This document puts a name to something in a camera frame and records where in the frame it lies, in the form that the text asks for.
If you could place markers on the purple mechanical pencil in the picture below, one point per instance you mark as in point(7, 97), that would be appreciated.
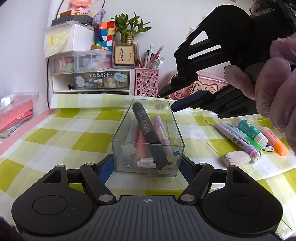
point(161, 129)

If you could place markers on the glass vase with label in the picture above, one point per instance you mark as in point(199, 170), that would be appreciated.
point(123, 55)

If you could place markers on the purple pen with clear top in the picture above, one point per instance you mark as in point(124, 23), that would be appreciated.
point(235, 140)

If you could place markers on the black marker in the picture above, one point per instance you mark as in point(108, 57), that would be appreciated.
point(145, 122)

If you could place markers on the pink desk mat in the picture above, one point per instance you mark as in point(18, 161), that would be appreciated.
point(23, 139)

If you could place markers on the white eraser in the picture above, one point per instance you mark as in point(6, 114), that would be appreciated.
point(235, 158)

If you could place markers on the pink perforated pen holder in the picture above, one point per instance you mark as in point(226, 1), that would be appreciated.
point(146, 82)

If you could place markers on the clear plastic case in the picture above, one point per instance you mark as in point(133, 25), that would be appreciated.
point(25, 95)

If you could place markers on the green highlighter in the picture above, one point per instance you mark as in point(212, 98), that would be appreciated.
point(252, 141)

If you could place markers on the small white block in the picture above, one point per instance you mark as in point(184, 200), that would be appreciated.
point(5, 101)

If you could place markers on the white green glue stick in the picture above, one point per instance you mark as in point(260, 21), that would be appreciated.
point(251, 129)

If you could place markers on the white drawer organiser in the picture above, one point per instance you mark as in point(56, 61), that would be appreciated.
point(131, 81)

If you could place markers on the orange highlighter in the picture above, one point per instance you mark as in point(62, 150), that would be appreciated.
point(276, 141)

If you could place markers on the dark cloth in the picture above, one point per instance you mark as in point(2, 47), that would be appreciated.
point(7, 229)

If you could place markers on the small clear lidded container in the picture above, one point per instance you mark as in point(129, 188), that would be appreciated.
point(62, 64)

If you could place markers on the person's right hand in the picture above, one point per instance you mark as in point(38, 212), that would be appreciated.
point(277, 88)

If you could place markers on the colourful cube puzzle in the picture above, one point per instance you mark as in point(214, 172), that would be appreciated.
point(106, 34)

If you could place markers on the clear plastic storage box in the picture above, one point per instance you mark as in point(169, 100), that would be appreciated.
point(148, 162)

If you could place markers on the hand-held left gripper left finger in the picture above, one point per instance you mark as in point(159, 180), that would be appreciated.
point(106, 169)

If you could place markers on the green checked tablecloth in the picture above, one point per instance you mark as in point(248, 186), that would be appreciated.
point(57, 143)

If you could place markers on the bunch of pens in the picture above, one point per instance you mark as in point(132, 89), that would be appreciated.
point(152, 58)

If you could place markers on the clear decorated drawer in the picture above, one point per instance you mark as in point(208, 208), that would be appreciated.
point(101, 80)

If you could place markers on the small colourful toy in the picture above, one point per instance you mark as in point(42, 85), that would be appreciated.
point(100, 47)

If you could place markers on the brown animal wall sticker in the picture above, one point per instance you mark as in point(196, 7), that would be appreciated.
point(191, 32)

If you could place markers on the pink pencil case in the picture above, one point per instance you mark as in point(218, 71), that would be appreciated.
point(198, 87)

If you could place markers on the pink lion figurine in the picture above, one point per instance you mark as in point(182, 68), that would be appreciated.
point(81, 5)

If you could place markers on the white storage box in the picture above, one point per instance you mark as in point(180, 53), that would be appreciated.
point(74, 37)

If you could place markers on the pink highlighter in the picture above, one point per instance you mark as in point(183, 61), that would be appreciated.
point(142, 141)

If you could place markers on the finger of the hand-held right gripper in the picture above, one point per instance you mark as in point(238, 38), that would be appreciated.
point(187, 55)
point(189, 102)

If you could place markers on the brown wooden block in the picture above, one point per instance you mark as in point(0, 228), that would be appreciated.
point(68, 14)

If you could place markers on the purple sachet charm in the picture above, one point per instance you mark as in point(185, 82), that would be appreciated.
point(99, 17)

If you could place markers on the dark grey flat box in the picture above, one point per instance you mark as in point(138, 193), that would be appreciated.
point(69, 20)

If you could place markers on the black binder clip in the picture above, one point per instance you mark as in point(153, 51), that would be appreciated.
point(70, 87)

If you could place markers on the light blue pen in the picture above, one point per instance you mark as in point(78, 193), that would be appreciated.
point(130, 134)

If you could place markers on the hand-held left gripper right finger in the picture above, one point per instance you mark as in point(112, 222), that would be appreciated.
point(185, 169)

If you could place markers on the red booklets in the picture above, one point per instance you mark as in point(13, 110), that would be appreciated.
point(13, 115)

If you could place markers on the large clear lidded container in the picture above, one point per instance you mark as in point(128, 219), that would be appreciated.
point(92, 60)

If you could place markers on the lucky bamboo plant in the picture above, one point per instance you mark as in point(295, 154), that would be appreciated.
point(129, 27)

